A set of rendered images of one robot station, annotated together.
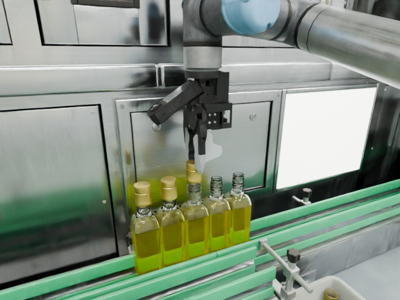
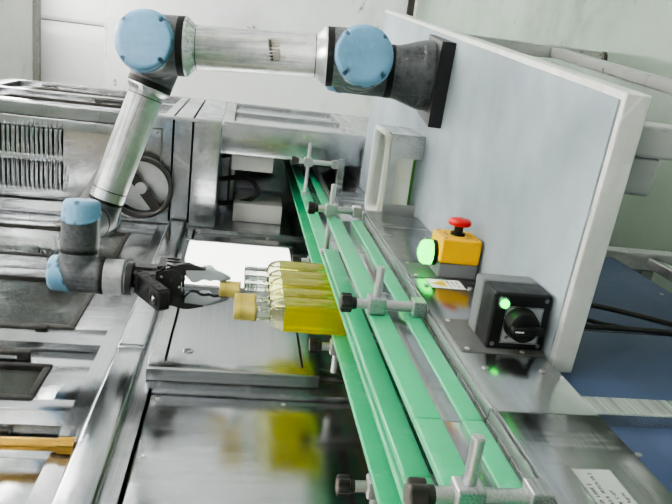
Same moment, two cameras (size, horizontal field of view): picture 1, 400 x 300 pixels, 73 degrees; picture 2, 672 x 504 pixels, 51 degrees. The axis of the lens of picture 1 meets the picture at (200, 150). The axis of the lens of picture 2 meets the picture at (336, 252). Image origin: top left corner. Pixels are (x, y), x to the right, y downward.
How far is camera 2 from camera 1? 1.20 m
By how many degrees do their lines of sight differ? 49
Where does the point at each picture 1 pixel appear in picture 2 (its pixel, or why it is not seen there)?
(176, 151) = (223, 343)
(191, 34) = (91, 271)
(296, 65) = not seen: hidden behind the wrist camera
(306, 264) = not seen: hidden behind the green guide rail
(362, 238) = not seen: hidden behind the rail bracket
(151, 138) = (201, 355)
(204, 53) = (110, 262)
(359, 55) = (126, 152)
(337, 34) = (112, 168)
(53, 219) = (298, 439)
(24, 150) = (191, 443)
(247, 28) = (96, 208)
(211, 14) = (80, 239)
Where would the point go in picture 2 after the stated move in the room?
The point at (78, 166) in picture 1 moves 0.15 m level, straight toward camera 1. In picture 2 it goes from (226, 415) to (232, 339)
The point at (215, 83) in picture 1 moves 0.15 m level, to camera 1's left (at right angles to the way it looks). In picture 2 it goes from (140, 268) to (128, 321)
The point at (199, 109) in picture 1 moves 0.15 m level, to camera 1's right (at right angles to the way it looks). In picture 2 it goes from (160, 269) to (169, 223)
